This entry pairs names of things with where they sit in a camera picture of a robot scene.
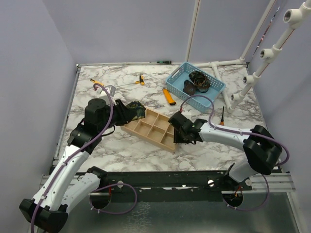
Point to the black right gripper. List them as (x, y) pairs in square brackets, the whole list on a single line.
[(178, 139)]

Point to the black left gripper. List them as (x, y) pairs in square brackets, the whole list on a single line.
[(126, 114)]

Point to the blue yellow floral tie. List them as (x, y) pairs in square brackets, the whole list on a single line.
[(137, 110)]

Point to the wooden compartment tray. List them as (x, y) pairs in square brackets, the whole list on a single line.
[(154, 128)]

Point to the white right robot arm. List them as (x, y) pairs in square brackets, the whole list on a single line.
[(261, 149)]

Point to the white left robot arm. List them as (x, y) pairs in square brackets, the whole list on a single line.
[(49, 208)]

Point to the yellow utility knife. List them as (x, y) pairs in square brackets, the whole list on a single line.
[(168, 97)]

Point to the folded dark patterned tie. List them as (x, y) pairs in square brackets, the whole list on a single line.
[(189, 88)]

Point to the light blue plastic basket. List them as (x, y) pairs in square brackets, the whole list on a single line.
[(175, 85)]

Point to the green black marker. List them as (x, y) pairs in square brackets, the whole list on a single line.
[(164, 62)]

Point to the white PVC pipe rack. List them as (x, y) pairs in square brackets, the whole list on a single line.
[(253, 33)]

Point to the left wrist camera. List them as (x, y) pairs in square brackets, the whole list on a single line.
[(110, 90)]

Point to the orange handled screwdriver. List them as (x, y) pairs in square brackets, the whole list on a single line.
[(222, 117)]

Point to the yellow black wire stripper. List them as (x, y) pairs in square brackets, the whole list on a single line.
[(140, 81)]

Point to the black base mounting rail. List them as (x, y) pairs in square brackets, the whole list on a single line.
[(103, 187)]

